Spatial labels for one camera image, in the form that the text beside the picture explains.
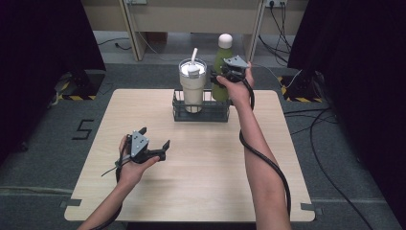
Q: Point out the black curtain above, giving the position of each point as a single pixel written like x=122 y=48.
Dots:
x=38 y=64
x=367 y=80

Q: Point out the green bottle with white cap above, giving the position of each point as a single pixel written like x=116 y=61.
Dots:
x=220 y=94

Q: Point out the person's left hand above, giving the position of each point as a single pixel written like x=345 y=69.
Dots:
x=132 y=172

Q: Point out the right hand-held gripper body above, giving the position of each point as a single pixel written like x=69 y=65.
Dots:
x=236 y=64

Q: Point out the gray tape piece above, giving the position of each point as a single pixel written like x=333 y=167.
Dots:
x=308 y=207
x=72 y=202

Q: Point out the white tumbler with straw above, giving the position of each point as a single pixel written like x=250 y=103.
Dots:
x=192 y=89

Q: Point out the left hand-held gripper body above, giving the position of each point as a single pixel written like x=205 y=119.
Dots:
x=139 y=145

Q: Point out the white power strip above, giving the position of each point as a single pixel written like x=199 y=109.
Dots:
x=136 y=1

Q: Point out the white wall socket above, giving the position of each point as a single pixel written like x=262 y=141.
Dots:
x=276 y=2

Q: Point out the black stand base striped tape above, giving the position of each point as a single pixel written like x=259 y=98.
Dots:
x=83 y=86
x=303 y=84

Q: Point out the person's right hand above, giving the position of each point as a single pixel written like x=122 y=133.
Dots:
x=239 y=92

